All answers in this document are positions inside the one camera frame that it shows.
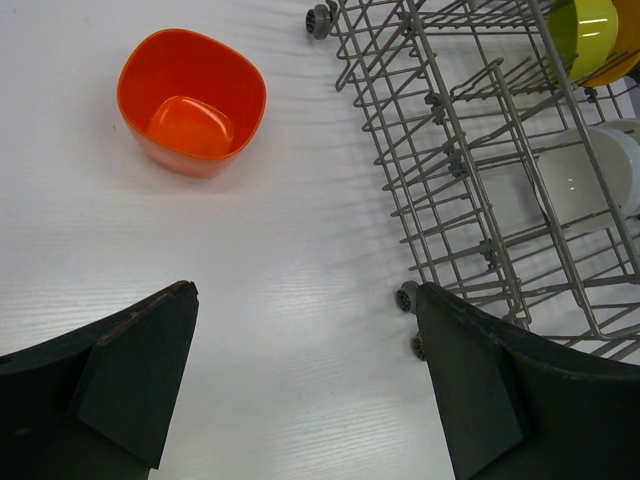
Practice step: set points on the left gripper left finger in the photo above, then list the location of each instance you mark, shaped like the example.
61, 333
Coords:
97, 402

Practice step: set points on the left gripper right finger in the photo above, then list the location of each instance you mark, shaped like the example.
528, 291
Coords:
514, 405

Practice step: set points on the green round bowl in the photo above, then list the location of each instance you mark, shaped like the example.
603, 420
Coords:
584, 34

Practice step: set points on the white square bowl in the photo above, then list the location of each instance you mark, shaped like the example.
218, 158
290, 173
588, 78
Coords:
571, 182

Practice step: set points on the white round bowl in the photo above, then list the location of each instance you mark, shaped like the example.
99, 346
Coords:
624, 178

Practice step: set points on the yellow round bowl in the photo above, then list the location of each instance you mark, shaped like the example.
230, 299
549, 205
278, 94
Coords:
625, 53

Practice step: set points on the grey wire dish rack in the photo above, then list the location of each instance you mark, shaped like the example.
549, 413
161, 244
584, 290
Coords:
460, 98

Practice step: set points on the orange square bowl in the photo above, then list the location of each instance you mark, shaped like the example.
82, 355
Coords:
192, 103

